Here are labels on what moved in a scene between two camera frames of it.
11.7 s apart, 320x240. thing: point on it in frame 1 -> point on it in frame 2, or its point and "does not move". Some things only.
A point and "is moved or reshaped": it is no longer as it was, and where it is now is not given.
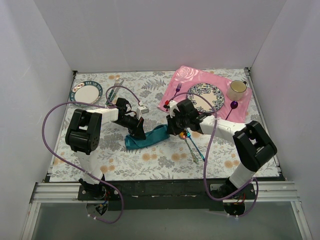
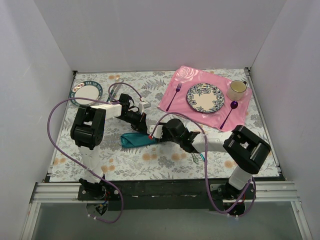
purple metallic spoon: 233,105 does not move
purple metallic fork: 178,88 does not move
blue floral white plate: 210,92 does not move
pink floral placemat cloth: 185,77 does not move
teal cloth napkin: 159,133 is moved or reshaped
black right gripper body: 172,124 -> 163,135
